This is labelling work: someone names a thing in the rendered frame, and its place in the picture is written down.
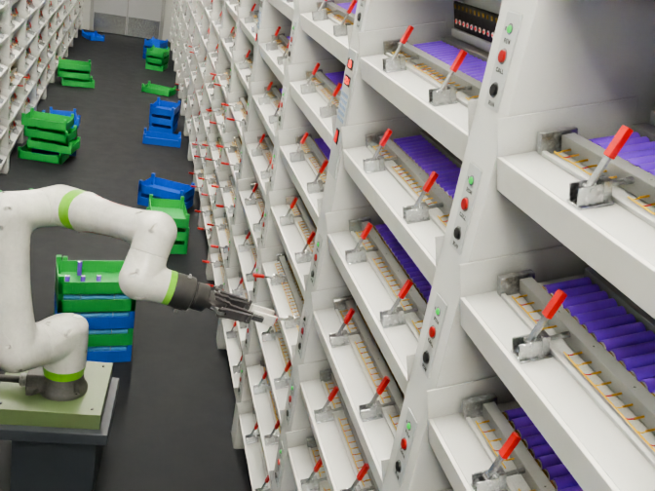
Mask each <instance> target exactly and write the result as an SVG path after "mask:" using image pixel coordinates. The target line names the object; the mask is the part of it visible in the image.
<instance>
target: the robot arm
mask: <svg viewBox="0 0 655 491"><path fill-rule="evenodd" d="M52 226H59V227H63V228H67V229H72V230H75V231H77V232H80V233H92V234H99V235H104V236H108V237H112V238H116V239H119V240H122V241H125V242H128V243H130V244H131V248H130V250H129V252H128V255H127V257H126V260H125V262H124V264H123V267H122V269H121V271H120V274H119V286H120V288H121V290H122V291H123V293H124V294H125V295H127V296H128V297H130V298H132V299H133V300H142V301H151V302H156V303H160V304H164V305H167V306H171V307H173V308H174V310H173V311H174V312H175V313H177V311H178V310H181V311H182V310H184V311H186V310H188V308H190V309H192V310H196V311H199V312H203V311H204V310H205V309H206V308H208V309H210V310H212V311H215V312H216V315H215V316H216V317H218V318H226V319H229V320H233V321H241V322H245V323H250V321H256V322H259V323H263V324H266V325H270V326H273V325H274V323H275V321H276V318H277V317H275V316H273V315H274V313H275V311H274V310H271V309H267V308H264V307H261V306H257V305H254V304H251V303H252V301H251V300H250V302H248V301H249V299H247V298H244V297H241V296H239V295H236V294H233V293H230V292H227V291H224V290H222V289H220V288H218V287H216V288H215V289H214V291H213V290H211V287H210V286H209V285H208V284H205V283H200V282H197V279H196V278H195V277H192V275H191V274H190V275H189V276H188V275H185V274H181V273H179V272H176V271H173V270H169V269H168V268H167V266H166V265H167V261H168V258H169V255H170V253H171V250H172V248H173V244H174V242H175V239H176V236H177V228H176V225H175V222H174V221H173V219H172V218H171V217H170V216H169V215H168V214H166V213H164V212H161V211H156V210H144V209H138V208H130V207H126V206H122V205H119V204H116V203H113V202H111V201H108V200H106V199H104V198H102V197H100V196H98V195H97V194H95V193H93V192H86V191H83V190H80V189H77V188H74V187H71V186H67V185H62V184H59V185H53V186H49V187H44V188H40V189H33V190H24V191H4V192H0V369H1V370H3V371H5V372H8V373H20V376H18V375H4V374H0V382H11V383H19V385H20V386H22V387H23V386H25V395H26V396H34V395H36V394H40V395H41V396H42V397H44V398H46V399H49V400H54V401H70V400H74V399H77V398H79V397H82V396H83V395H84V394H85V393H86V392H87V389H88V383H87V381H86V379H85V376H84V370H85V368H86V363H87V351H88V339H89V324H88V322H87V320H86V319H85V318H83V317H82V316H80V315H77V314H72V313H61V314H56V315H53V316H50V317H48V318H46V319H43V320H41V321H38V322H35V319H34V313H33V306H32V296H31V284H30V236H31V233H32V232H33V231H34V230H35V229H37V228H40V227H52ZM153 254H154V255H153ZM156 255H157V256H156ZM166 258H167V259H166ZM27 370H28V372H27V373H25V372H24V371H27ZM21 372H23V373H21Z"/></svg>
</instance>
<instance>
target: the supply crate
mask: <svg viewBox="0 0 655 491"><path fill-rule="evenodd" d="M82 261H83V263H82V275H85V276H86V279H85V281H84V282H80V280H81V276H77V266H78V260H61V255H57V261H56V277H57V286H58V294H124V293H123V291H122V290H121V288H120V286H119V274H120V271H121V269H122V267H123V264H124V262H125V261H124V260H82ZM65 275H69V276H70V281H69V282H65V281H64V280H65ZM96 275H101V282H97V281H96Z"/></svg>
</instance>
